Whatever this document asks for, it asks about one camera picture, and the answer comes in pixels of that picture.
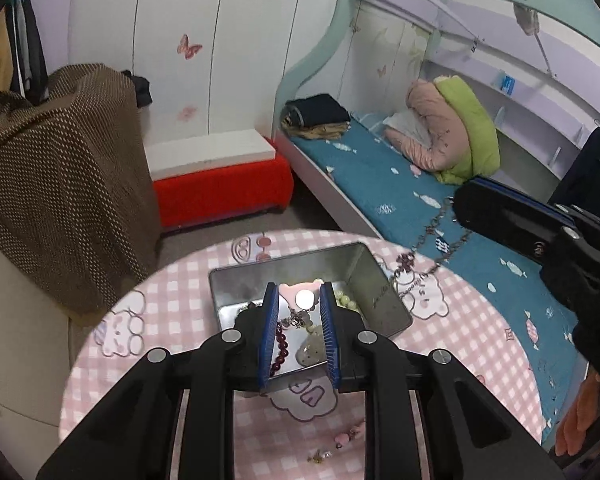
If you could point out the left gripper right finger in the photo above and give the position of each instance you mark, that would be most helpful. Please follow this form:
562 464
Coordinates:
425 414

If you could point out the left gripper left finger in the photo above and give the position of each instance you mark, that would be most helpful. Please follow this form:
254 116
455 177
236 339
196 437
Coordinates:
173 412

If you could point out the pink bow hair clip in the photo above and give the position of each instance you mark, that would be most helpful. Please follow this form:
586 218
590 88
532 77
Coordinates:
355 432

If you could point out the small pearl stud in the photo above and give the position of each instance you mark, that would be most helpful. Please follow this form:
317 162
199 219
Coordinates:
319 456

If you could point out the pale green jade pendant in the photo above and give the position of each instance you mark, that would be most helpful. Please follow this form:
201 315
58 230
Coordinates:
312 350

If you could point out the grey metal tin box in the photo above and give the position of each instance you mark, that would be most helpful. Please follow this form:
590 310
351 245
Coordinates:
359 280

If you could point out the pearl earring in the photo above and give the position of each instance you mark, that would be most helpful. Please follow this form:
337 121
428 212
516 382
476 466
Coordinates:
305 299

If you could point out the person right hand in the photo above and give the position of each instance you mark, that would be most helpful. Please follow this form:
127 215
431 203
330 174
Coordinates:
571 431

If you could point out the black hanging garment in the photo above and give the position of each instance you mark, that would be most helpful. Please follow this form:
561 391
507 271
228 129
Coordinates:
581 184

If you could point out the green pink folded quilt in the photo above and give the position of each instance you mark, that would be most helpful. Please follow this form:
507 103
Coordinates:
464 140

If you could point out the teal candy print mattress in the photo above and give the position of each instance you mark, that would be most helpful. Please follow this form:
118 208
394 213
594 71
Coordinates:
481 300

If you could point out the blue box on shelf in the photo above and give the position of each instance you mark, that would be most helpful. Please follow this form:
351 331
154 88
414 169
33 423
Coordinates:
504 83

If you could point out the white pillow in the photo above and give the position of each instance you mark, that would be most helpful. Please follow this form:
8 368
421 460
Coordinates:
409 124

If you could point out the brown dotted cloth cover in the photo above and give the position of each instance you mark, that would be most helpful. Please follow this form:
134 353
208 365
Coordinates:
78 213

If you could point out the red storage ottoman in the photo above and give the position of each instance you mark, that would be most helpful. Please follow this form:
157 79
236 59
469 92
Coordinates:
223 193

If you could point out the folded dark clothes stack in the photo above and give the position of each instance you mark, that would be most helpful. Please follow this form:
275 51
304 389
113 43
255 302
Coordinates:
318 117

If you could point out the black cloth on cover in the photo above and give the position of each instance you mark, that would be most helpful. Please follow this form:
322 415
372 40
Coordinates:
141 87

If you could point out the hanging clothes row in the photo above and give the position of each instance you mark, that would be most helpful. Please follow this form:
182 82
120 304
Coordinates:
22 60

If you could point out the white wardrobe doors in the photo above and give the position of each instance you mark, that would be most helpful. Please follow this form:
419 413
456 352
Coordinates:
213 65

